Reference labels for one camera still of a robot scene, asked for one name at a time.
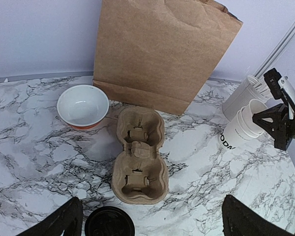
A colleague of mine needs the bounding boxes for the brown paper bag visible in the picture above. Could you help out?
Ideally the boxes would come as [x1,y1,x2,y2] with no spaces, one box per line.
[93,0,242,115]

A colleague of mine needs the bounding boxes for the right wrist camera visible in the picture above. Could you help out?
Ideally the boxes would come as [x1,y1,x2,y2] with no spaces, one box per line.
[264,68,295,105]

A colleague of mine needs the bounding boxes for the white ribbed straw holder cup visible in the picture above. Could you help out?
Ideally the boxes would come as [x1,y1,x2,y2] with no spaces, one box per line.
[222,75,273,121]

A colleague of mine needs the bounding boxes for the black plastic cup lid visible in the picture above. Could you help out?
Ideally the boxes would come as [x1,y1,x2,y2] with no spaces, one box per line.
[85,206,135,236]

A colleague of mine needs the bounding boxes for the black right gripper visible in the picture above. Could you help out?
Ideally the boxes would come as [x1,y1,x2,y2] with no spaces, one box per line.
[252,104,295,150]

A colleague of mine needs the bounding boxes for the white wrapped straws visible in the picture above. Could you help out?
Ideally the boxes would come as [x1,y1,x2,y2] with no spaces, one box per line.
[253,80,269,96]

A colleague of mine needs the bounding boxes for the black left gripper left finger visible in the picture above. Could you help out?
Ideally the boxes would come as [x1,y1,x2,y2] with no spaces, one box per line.
[19,197,84,236]

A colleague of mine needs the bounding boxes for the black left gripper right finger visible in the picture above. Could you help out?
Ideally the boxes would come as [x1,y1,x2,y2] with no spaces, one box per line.
[222,195,292,236]

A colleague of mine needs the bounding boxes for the brown pulp cup carrier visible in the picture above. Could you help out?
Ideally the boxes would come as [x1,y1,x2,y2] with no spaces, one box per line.
[112,107,169,205]

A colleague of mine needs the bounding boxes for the right aluminium frame post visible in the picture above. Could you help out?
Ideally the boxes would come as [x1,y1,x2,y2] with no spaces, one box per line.
[254,21,295,78]

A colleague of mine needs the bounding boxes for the orange and white bowl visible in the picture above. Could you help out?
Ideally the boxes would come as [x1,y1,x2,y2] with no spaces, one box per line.
[57,85,110,130]

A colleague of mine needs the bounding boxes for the stack of white paper cups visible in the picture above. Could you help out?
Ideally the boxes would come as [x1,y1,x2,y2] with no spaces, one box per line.
[218,99,267,150]

